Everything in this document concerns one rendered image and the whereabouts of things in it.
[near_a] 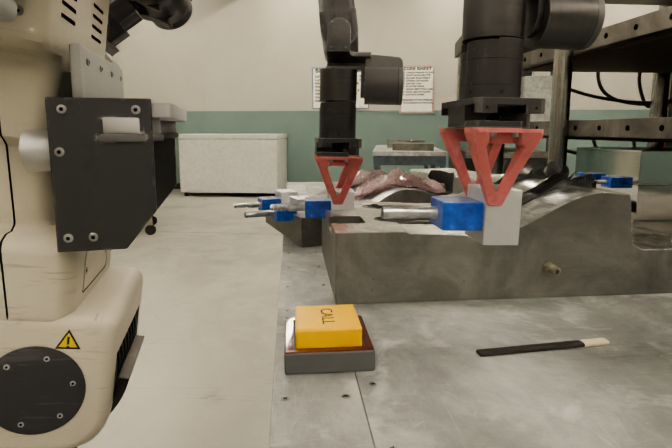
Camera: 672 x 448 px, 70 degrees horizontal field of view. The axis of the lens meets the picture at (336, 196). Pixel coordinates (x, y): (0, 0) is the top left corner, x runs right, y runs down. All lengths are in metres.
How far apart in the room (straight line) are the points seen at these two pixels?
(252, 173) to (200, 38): 2.50
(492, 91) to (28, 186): 0.51
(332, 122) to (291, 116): 7.20
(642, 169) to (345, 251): 0.96
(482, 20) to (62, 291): 0.52
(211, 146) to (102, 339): 6.81
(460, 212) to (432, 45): 7.46
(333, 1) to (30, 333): 0.60
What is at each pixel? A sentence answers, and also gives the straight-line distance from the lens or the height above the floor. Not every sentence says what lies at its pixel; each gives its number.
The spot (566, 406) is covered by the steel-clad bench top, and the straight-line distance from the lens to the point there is 0.44.
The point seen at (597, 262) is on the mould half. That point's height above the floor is 0.84.
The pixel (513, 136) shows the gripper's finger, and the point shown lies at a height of 1.01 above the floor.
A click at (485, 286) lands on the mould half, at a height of 0.82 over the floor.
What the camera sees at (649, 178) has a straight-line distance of 1.41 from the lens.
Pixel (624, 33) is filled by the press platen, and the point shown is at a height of 1.26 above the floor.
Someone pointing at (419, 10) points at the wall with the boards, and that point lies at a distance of 7.99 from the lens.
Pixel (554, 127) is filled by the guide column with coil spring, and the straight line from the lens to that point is 1.66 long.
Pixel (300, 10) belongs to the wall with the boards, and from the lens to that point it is 8.10.
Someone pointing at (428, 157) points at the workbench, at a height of 0.75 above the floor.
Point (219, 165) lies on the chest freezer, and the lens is 7.36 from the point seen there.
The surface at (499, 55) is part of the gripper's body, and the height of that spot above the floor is 1.08.
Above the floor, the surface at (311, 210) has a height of 0.89.
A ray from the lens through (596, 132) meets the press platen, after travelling 1.56.
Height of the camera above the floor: 1.01
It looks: 8 degrees down
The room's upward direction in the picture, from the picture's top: straight up
